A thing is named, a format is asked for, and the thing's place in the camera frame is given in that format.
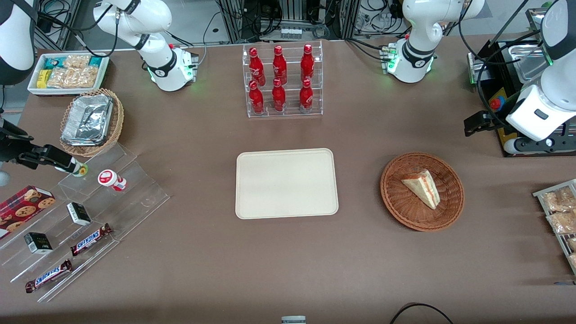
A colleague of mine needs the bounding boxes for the clear acrylic stepped display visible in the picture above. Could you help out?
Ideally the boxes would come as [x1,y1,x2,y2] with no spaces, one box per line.
[0,142,171,303]

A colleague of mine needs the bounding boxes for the red cola bottle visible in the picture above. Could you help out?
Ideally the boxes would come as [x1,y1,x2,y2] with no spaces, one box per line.
[272,45,288,86]
[249,47,266,86]
[249,80,265,114]
[272,78,287,113]
[299,79,314,113]
[300,44,315,83]

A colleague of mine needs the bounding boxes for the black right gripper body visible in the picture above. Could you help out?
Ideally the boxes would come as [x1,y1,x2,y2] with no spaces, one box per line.
[0,118,35,164]

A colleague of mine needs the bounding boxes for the red white yogurt cup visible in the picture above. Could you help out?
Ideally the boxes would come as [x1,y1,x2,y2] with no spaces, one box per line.
[98,169,127,192]

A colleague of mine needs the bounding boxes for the light wicker basket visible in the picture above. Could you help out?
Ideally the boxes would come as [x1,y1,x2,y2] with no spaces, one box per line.
[59,88,125,158]

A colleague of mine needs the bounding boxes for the triangular sandwich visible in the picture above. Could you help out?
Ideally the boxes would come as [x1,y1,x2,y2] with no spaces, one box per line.
[401,170,441,210]

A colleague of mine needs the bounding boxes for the small clear cracker bag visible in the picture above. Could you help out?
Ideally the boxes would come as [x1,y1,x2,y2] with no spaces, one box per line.
[63,54,91,69]

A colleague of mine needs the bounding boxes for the small black box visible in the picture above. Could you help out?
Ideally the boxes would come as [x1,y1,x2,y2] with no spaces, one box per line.
[67,202,92,226]
[24,232,53,255]

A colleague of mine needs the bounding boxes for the aluminium equipment rack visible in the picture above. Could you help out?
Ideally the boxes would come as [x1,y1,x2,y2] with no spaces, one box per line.
[217,0,405,44]

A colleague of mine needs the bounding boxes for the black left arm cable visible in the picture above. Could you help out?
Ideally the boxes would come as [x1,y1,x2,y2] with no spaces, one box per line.
[458,0,555,132]

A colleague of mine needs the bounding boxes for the clear acrylic bottle rack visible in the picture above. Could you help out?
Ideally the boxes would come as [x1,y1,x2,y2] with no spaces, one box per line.
[242,40,324,118]

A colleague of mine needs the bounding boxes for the round brown wicker basket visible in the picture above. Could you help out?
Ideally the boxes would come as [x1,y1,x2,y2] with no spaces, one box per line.
[380,152,465,232]

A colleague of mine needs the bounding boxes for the snickers bar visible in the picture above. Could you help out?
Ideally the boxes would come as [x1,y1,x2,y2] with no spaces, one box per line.
[25,259,73,293]
[70,223,113,257]

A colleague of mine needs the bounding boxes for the red cookie box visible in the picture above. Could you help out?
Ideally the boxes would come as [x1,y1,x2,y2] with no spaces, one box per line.
[0,185,56,239]

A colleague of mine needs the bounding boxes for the large clear cracker bag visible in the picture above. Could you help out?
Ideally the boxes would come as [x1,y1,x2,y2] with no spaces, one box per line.
[47,66,100,89]

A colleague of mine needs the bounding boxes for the beige rectangular tray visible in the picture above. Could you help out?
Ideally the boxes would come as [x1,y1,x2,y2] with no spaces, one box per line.
[235,148,339,220]

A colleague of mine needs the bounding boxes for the black table cable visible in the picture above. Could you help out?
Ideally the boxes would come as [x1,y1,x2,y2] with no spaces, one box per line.
[389,302,455,324]

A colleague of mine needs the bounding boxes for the black food display case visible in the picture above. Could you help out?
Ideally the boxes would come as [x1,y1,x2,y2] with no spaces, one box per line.
[467,8,576,158]

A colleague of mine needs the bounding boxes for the white rectangular snack tray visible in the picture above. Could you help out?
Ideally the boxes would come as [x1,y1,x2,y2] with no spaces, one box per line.
[27,52,111,97]

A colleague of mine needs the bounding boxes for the stack of foil trays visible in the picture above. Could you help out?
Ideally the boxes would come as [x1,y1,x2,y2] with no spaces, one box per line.
[61,94,114,147]

